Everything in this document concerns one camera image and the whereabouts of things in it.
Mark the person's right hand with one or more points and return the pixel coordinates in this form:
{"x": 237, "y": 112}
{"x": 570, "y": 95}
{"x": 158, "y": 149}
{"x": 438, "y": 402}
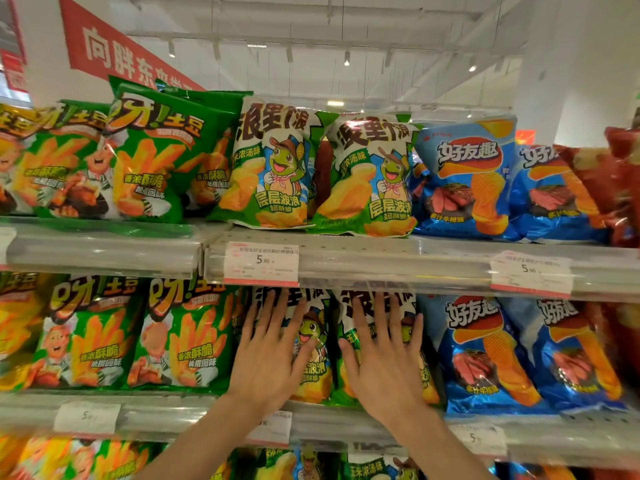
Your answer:
{"x": 390, "y": 374}

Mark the person's left hand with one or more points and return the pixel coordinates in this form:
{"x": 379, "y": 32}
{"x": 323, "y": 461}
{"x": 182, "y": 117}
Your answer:
{"x": 267, "y": 369}

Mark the white green frog snack bag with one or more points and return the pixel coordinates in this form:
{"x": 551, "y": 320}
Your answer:
{"x": 315, "y": 374}
{"x": 430, "y": 384}

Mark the green potato stick bag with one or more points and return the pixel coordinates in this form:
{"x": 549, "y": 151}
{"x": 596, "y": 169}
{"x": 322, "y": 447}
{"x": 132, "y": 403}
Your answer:
{"x": 85, "y": 344}
{"x": 190, "y": 344}

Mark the metal store shelving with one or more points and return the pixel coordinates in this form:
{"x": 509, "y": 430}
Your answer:
{"x": 375, "y": 262}

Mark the yellow chef snack bag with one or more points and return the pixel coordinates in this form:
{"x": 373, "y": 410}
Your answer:
{"x": 20, "y": 329}

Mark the white price tag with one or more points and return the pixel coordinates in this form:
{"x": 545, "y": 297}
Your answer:
{"x": 261, "y": 264}
{"x": 87, "y": 418}
{"x": 477, "y": 440}
{"x": 531, "y": 274}
{"x": 7, "y": 248}
{"x": 272, "y": 428}

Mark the red hanging banner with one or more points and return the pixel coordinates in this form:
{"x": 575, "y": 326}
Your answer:
{"x": 110, "y": 49}

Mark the small red sign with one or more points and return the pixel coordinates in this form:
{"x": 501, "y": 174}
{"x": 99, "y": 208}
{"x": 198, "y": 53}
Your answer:
{"x": 12, "y": 72}

